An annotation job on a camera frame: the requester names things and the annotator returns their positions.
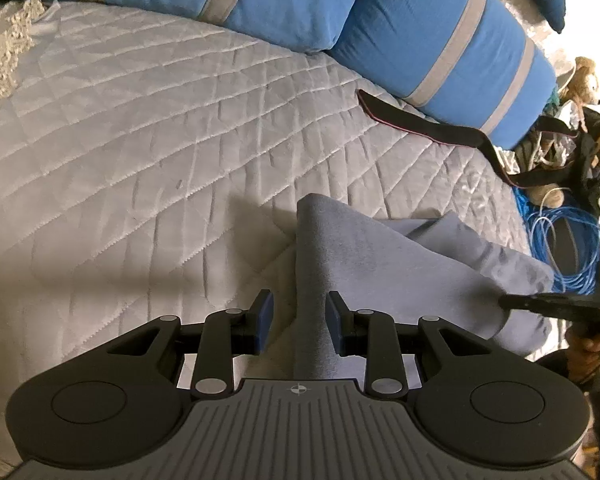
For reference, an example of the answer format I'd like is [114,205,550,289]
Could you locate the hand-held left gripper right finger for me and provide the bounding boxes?
[328,290,491,400]

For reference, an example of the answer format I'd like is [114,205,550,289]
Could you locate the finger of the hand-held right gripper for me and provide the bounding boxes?
[500,292,600,321]

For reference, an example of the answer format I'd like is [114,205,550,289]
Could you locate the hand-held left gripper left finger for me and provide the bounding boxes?
[107,288,275,402]

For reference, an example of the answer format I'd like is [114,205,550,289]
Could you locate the grey-blue pants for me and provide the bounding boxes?
[292,194,556,381]

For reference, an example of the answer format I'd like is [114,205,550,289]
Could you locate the person's right hand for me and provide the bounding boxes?
[567,327,600,386]

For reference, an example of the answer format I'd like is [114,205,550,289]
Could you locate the dark green bag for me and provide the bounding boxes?
[512,107,600,221]

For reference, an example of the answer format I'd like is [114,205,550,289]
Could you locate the brown plush bear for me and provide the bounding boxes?
[555,56,600,111]

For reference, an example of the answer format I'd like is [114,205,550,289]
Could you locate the white quilted bedspread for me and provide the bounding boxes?
[0,0,556,461]

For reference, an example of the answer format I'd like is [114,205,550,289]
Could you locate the white lace cloth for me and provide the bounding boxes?
[0,0,48,143]

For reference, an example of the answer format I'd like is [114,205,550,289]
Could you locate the blue cable coil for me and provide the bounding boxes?
[515,187,600,296]

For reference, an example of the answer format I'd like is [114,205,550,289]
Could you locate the white cable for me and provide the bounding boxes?
[527,186,573,233]

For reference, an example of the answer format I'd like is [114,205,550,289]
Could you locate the black strap with red edge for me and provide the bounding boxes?
[356,89,581,188]

